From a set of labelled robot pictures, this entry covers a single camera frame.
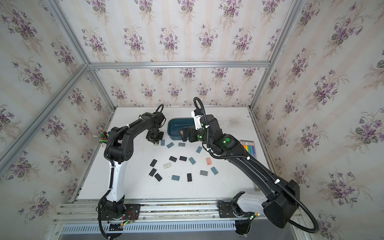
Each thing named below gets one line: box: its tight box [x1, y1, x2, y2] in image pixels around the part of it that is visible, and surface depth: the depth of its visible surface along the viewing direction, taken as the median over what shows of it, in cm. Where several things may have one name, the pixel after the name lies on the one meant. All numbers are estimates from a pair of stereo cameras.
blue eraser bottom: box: [171, 175, 180, 181], surface depth 86 cm
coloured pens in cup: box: [93, 130, 111, 144], surface depth 90 cm
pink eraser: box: [206, 157, 212, 166], surface depth 93 cm
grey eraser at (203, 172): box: [199, 170, 209, 176], surface depth 88 cm
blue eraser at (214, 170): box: [210, 166, 219, 175], surface depth 90 cm
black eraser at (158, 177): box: [154, 173, 163, 182], surface depth 86 cm
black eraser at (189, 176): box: [187, 173, 193, 182], surface depth 86 cm
